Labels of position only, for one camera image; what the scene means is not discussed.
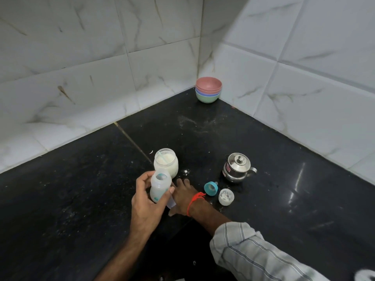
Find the person's left hand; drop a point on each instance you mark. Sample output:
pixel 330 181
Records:
pixel 145 215

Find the person's right hand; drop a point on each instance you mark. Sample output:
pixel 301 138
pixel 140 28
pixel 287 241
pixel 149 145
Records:
pixel 183 199

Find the lilac jar lid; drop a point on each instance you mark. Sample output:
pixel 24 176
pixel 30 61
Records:
pixel 171 204

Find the clear baby bottle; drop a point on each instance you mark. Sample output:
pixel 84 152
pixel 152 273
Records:
pixel 160 184

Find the jar of white powder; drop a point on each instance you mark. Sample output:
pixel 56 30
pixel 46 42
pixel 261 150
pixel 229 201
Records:
pixel 169 169

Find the translucent white bottle cap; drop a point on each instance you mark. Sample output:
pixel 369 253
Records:
pixel 226 197

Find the mint green scoop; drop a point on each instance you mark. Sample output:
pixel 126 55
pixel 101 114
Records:
pixel 162 158

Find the small steel kettle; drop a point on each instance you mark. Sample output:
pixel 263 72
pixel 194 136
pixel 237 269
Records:
pixel 237 169

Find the person's right forearm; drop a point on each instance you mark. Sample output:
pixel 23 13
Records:
pixel 209 215

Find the green bowl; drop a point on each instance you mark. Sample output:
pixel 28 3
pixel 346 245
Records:
pixel 208 99

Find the blue bowl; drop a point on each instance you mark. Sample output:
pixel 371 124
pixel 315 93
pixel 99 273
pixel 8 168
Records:
pixel 208 95

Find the pink bowl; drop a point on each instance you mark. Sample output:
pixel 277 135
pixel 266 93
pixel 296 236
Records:
pixel 208 83

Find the white device with holes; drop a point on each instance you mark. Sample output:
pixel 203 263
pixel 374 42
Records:
pixel 366 276

